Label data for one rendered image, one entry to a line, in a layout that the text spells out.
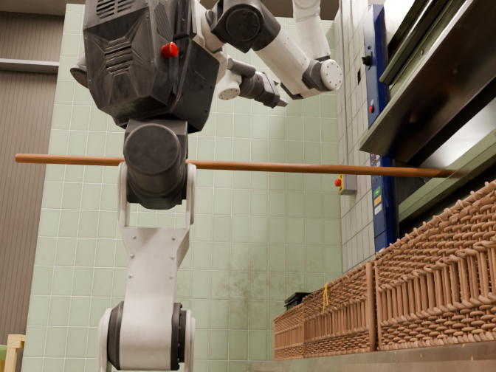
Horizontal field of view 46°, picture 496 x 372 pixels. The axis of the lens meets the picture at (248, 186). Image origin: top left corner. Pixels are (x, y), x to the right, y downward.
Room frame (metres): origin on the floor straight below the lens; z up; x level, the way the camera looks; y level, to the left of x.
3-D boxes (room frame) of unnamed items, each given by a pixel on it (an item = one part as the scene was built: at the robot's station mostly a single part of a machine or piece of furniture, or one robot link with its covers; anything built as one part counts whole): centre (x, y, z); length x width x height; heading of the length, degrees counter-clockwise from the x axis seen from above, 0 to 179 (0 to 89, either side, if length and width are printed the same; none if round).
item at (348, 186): (2.81, -0.50, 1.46); 0.10 x 0.07 x 0.10; 5
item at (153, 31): (1.26, 0.23, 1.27); 0.34 x 0.30 x 0.36; 60
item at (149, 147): (1.23, 0.20, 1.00); 0.28 x 0.13 x 0.18; 5
